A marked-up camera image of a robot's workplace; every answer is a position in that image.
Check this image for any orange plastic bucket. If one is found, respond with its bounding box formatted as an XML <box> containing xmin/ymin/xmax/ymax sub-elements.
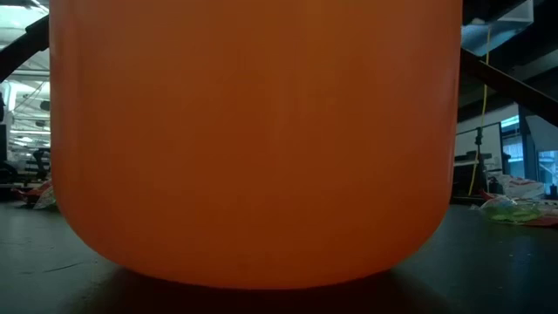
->
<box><xmin>48</xmin><ymin>0</ymin><xmax>464</xmax><ymax>290</ymax></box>

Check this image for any white red-striped bag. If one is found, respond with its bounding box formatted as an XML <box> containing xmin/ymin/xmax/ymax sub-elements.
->
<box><xmin>496</xmin><ymin>174</ymin><xmax>547</xmax><ymax>201</ymax></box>

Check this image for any black tripod stand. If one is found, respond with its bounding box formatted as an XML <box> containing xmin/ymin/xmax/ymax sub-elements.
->
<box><xmin>472</xmin><ymin>126</ymin><xmax>488</xmax><ymax>198</ymax></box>

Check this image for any clear green candy bag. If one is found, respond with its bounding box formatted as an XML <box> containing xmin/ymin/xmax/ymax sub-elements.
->
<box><xmin>470</xmin><ymin>195</ymin><xmax>544</xmax><ymax>226</ymax></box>
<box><xmin>34</xmin><ymin>186</ymin><xmax>58</xmax><ymax>210</ymax></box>

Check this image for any yellow cable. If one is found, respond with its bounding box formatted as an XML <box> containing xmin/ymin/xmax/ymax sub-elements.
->
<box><xmin>468</xmin><ymin>25</ymin><xmax>492</xmax><ymax>197</ymax></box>

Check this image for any red Skittles candy pack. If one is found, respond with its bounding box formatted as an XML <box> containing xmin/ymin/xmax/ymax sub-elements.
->
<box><xmin>522</xmin><ymin>211</ymin><xmax>558</xmax><ymax>228</ymax></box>
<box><xmin>12</xmin><ymin>181</ymin><xmax>53</xmax><ymax>205</ymax></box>

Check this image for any black table mat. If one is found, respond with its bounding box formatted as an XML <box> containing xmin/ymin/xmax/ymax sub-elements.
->
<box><xmin>0</xmin><ymin>198</ymin><xmax>558</xmax><ymax>314</ymax></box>

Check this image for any white framed board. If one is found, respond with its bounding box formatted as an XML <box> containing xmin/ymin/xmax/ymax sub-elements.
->
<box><xmin>453</xmin><ymin>122</ymin><xmax>503</xmax><ymax>169</ymax></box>

